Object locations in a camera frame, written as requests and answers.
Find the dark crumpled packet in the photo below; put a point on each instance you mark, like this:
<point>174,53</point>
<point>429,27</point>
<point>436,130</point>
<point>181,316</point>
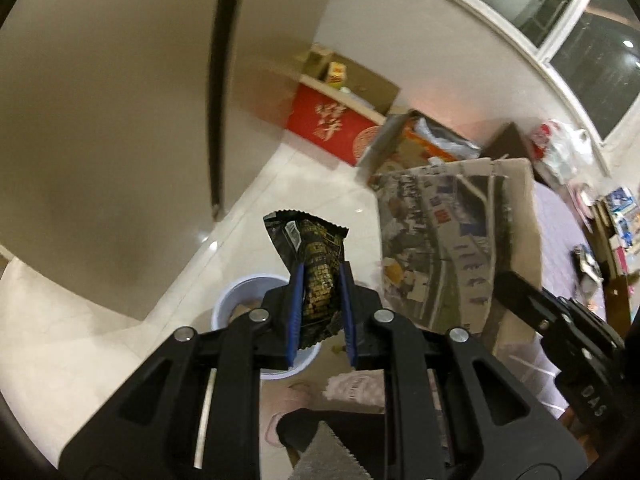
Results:
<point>586,267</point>

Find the person's black trouser leg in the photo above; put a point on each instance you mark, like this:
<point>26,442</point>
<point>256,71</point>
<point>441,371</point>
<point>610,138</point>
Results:
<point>300,427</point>

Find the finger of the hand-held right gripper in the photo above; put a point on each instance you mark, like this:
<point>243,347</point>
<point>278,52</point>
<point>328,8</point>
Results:
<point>530,300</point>

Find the cluttered wooden desk shelf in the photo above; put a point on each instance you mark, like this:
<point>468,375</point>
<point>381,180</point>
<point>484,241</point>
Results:
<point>620,230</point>

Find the grey fuzzy cloth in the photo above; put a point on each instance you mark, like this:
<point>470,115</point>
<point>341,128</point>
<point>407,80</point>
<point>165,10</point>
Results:
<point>325,460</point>

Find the champagne gold refrigerator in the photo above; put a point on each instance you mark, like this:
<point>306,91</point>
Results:
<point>100,110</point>

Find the red cardboard box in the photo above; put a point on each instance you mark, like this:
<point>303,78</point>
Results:
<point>330,120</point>

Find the small brown cardboard box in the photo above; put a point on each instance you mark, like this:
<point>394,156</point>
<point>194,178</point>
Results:
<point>317,62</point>

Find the black snack wrapper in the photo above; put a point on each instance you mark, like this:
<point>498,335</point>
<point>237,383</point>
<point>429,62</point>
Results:
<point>320,260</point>

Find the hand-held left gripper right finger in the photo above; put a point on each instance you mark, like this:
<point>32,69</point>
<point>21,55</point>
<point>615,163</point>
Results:
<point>348,315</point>

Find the beige patterned under cloth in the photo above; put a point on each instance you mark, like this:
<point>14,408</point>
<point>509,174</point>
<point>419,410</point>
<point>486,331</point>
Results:
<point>355,390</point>

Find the orange cardboard box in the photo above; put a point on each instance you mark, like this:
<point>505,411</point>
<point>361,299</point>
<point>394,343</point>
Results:
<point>395,142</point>

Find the dark wooden cabinet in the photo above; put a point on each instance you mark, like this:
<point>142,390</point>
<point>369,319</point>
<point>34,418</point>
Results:
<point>507,142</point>

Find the white framed sliding window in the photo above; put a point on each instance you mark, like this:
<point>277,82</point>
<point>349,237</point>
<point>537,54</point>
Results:
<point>560,15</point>

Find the grey plastic bag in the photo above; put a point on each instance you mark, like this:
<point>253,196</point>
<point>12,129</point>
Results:
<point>445,137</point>

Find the blue plastic bin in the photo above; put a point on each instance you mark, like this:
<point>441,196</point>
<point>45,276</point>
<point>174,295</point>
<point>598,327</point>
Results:
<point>235,292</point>

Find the white plastic bag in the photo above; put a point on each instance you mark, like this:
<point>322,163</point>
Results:
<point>560,152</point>

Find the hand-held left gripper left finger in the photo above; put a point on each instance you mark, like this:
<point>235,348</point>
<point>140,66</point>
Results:
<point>295,310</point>

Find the brown printed cardboard box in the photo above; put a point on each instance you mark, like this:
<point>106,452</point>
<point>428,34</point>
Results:
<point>440,240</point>

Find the small yellow box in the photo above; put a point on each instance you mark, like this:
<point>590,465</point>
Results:
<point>336,74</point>

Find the purple checked tablecloth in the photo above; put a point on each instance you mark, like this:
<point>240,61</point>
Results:
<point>560,240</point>

